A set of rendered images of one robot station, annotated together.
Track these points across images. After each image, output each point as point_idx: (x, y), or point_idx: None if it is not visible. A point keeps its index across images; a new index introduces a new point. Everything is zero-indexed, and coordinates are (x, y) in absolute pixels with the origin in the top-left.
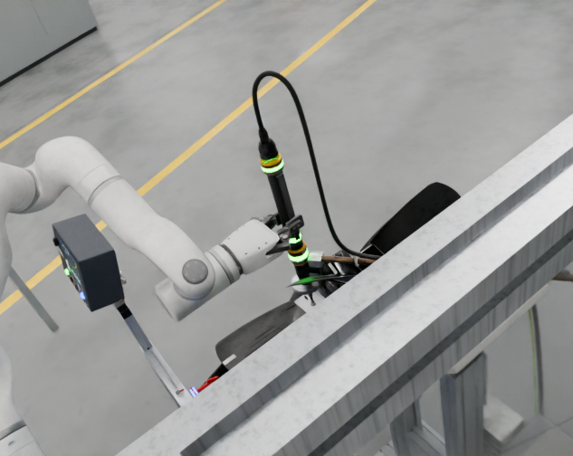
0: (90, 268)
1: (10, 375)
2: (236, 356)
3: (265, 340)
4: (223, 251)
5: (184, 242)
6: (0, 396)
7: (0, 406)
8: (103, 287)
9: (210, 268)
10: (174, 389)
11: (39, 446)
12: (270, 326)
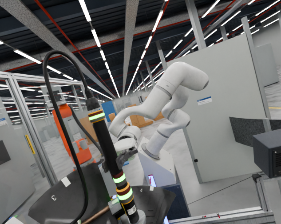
0: (255, 143)
1: (174, 126)
2: (149, 190)
3: (144, 202)
4: (121, 134)
5: (117, 114)
6: (166, 126)
7: (162, 126)
8: (260, 159)
9: (109, 127)
10: (222, 214)
11: (159, 141)
12: (150, 208)
